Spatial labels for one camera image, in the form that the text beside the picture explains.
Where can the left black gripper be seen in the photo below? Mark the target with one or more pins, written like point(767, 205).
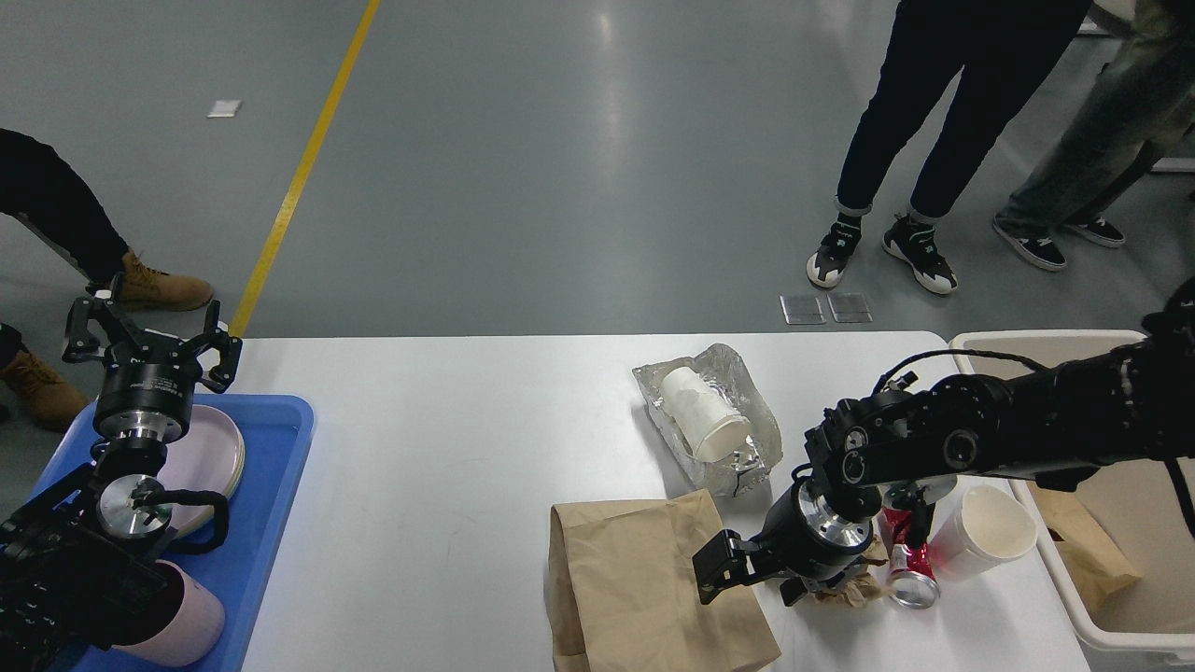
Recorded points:
point(142, 398)

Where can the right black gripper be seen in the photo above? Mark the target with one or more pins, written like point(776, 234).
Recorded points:
point(816, 542)

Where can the pink plate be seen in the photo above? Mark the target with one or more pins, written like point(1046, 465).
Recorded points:
point(209, 458)

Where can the large brown paper bag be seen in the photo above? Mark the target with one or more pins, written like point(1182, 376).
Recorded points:
point(623, 595)

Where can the white paper cup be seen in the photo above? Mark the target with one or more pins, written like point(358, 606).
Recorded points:
point(710, 426)

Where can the clear plastic wrapper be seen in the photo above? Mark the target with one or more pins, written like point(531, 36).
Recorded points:
point(724, 369)

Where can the pink cup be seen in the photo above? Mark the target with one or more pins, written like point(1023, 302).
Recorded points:
point(180, 625)

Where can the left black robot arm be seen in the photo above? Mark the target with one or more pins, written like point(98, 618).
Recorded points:
point(82, 561)

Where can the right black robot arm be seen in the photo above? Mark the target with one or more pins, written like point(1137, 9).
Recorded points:
point(1055, 427)

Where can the crumpled brown paper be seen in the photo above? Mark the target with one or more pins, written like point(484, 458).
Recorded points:
point(864, 588)

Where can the blue plastic tray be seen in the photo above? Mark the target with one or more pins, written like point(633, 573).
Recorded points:
point(277, 432)

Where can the crushed red soda can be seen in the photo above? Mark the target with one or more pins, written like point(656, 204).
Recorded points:
point(910, 578)

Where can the person with tan boots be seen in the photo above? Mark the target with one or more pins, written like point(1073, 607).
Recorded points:
point(42, 191)

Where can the white bowl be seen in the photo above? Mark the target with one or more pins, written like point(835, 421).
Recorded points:
point(988, 529)

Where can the grey floor plate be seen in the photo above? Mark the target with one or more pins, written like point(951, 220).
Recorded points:
point(802, 309)
point(850, 308)

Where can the beige plastic bin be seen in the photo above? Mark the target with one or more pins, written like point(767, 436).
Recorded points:
point(1134, 502)

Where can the person in grey trousers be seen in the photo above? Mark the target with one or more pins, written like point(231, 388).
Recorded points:
point(1139, 107)

